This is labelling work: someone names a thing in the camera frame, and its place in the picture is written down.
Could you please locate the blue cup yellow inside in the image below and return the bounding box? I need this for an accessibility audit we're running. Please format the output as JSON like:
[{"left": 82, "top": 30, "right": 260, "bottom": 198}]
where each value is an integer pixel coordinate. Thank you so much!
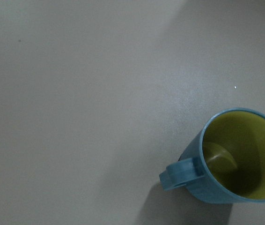
[{"left": 159, "top": 108, "right": 265, "bottom": 204}]

